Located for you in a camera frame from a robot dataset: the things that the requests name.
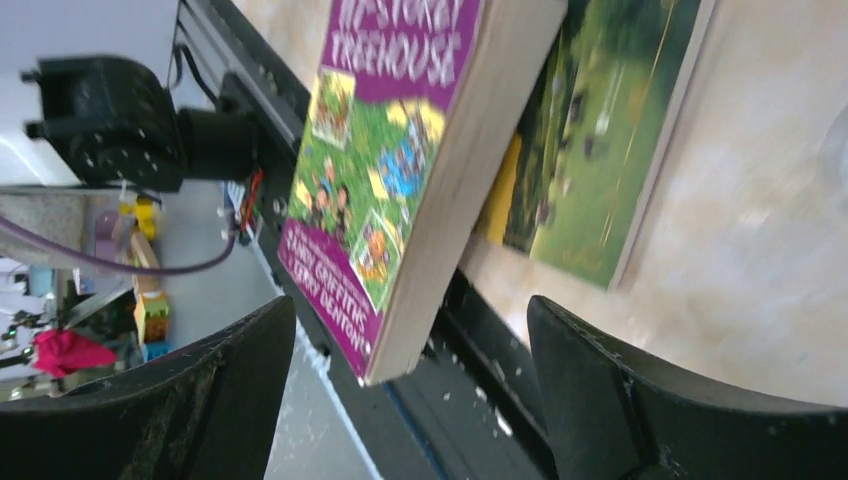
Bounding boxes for green dark cover book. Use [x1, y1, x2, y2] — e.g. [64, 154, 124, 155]
[477, 0, 714, 290]

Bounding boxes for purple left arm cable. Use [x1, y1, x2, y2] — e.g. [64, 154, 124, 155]
[0, 198, 240, 278]

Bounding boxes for purple Treehouse book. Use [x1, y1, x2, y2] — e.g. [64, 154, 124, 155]
[282, 1, 567, 386]

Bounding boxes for red cloth object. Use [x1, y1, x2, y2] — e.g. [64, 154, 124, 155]
[33, 329, 117, 378]

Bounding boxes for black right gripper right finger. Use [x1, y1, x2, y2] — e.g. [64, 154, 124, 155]
[527, 295, 847, 479]

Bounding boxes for colourful toy blocks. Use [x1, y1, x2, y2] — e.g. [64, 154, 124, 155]
[94, 194, 170, 361]

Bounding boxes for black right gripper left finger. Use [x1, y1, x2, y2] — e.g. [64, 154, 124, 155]
[1, 296, 297, 479]

